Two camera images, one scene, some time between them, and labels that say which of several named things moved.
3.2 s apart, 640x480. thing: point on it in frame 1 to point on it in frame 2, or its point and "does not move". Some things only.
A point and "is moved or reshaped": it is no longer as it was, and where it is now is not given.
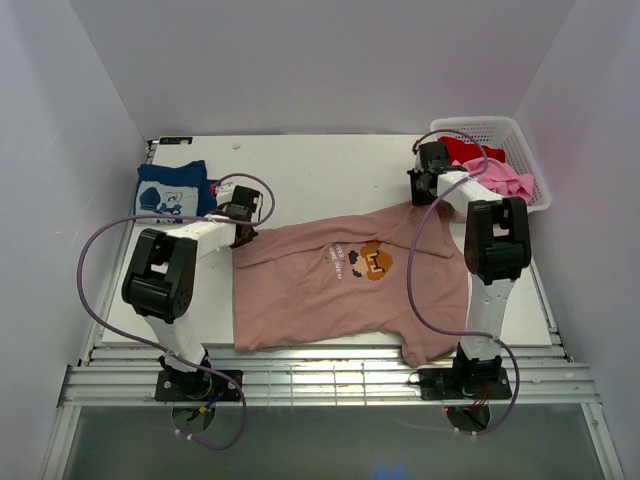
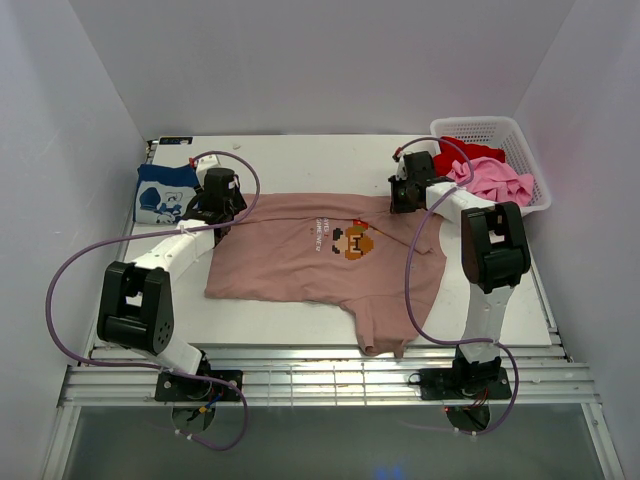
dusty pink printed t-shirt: [348, 277] is moved or reshaped
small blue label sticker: [179, 140] does not move
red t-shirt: [460, 149] does not move
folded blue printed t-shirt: [176, 190] does not move
